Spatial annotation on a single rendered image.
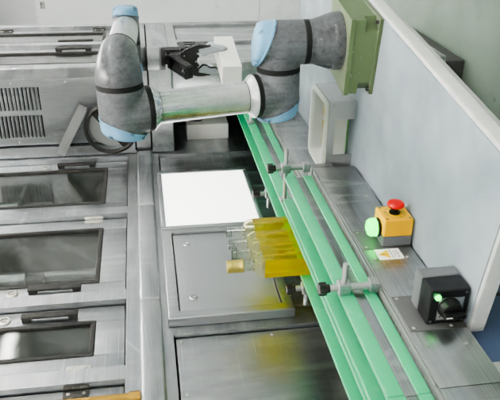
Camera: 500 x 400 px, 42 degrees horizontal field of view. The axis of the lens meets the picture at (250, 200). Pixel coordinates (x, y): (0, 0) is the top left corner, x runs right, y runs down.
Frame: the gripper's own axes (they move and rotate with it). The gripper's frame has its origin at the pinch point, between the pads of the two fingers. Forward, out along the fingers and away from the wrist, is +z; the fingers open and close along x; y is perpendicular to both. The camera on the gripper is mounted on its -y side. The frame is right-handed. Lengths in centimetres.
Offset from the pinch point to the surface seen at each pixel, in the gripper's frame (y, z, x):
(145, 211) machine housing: -14, -28, 48
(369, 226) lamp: -83, 24, 5
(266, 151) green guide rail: -5.4, 14.6, 32.2
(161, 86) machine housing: 43, -19, 30
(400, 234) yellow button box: -85, 31, 6
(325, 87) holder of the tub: -21.5, 28.4, 0.3
